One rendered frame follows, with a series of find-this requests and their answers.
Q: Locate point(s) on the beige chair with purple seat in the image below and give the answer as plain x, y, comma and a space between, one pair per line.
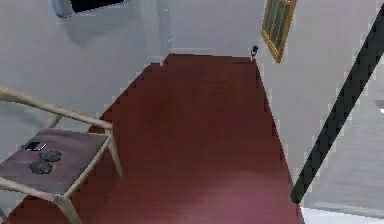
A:
75, 156

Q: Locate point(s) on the dark grey round lump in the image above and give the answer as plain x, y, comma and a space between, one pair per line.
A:
41, 167
50, 155

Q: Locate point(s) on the black mobile phone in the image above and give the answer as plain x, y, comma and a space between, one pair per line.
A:
35, 146

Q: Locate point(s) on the gold framed wall picture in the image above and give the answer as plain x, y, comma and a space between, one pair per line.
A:
277, 25

